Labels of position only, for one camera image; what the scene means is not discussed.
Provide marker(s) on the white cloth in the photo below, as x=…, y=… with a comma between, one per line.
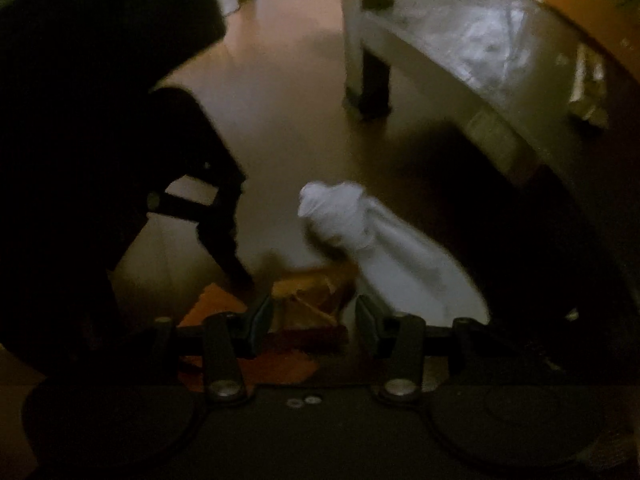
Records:
x=395, y=255

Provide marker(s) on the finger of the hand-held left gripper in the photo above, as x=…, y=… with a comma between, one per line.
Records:
x=225, y=195

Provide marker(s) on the orange wooden board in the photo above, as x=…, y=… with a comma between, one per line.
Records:
x=590, y=20

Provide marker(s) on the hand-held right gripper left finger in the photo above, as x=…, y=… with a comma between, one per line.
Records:
x=262, y=317

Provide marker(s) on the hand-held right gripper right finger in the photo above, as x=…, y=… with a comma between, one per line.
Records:
x=365, y=317

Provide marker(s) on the orange snack wrapper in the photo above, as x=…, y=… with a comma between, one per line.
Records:
x=310, y=295

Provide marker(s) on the orange mesh net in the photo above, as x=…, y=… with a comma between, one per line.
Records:
x=212, y=305

